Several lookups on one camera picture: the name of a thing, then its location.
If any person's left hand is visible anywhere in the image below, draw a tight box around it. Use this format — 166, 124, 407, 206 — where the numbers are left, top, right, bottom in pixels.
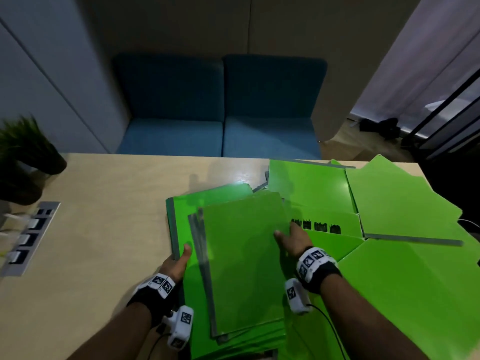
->
160, 243, 193, 284

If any person's right hand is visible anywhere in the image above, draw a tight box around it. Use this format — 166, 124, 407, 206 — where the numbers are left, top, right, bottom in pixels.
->
274, 220, 314, 259

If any stack of green folders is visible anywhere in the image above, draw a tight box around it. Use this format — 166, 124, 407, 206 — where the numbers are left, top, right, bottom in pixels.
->
166, 183, 290, 360

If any green folder with grey spine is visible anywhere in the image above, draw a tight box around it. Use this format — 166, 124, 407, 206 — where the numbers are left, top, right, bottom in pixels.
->
187, 191, 292, 339

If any person's right forearm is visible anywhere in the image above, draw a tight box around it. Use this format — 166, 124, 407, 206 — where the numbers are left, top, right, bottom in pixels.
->
319, 273, 429, 360

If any person's left forearm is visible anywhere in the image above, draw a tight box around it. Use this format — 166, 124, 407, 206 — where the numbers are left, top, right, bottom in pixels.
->
67, 301, 166, 360

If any black right wristband with markers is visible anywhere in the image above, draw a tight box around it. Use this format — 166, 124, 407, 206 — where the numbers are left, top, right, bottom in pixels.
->
295, 246, 343, 295

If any black wristband with markers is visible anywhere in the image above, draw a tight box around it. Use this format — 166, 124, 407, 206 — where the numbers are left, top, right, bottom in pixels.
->
295, 246, 343, 295
127, 273, 177, 327

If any black left wristband with markers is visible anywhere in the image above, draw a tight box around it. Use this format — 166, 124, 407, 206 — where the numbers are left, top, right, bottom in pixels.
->
127, 273, 177, 327

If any spread of loose green folders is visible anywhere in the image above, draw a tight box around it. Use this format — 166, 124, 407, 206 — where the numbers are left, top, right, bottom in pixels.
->
253, 154, 480, 360

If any blue two-seat sofa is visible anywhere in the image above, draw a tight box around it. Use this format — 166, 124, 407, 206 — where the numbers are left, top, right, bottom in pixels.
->
112, 53, 328, 160

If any black object on floor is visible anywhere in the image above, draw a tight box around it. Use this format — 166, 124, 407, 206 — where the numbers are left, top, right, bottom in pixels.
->
357, 117, 401, 142

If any grey table socket panel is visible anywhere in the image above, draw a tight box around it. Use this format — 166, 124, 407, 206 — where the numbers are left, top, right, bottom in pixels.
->
0, 201, 61, 277

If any potted green plant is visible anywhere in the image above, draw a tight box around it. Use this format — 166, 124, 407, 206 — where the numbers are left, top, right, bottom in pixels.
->
0, 115, 68, 206

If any pale curtain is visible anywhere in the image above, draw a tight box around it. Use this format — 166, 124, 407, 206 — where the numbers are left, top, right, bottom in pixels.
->
352, 0, 480, 137

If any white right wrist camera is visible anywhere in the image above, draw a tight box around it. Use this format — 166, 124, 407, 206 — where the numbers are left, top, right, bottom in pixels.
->
284, 278, 312, 316

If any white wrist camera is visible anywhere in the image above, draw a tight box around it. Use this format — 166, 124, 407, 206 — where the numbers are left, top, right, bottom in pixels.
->
162, 305, 195, 350
284, 278, 312, 316

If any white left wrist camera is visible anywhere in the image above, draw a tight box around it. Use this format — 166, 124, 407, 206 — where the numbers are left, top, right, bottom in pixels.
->
162, 305, 195, 350

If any black left wrist camera cable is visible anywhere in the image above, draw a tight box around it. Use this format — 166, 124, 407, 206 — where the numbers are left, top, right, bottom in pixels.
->
147, 323, 170, 360

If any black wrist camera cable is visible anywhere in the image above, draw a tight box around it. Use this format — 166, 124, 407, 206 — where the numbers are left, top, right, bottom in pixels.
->
147, 323, 170, 360
307, 303, 349, 360

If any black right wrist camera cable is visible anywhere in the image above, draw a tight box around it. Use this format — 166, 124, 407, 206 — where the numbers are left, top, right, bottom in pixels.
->
307, 303, 349, 360

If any white plug cable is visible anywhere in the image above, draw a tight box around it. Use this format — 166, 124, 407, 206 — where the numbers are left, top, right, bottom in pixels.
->
0, 213, 30, 237

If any black metal frame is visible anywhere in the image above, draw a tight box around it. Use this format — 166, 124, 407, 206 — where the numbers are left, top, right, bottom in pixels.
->
407, 66, 480, 160

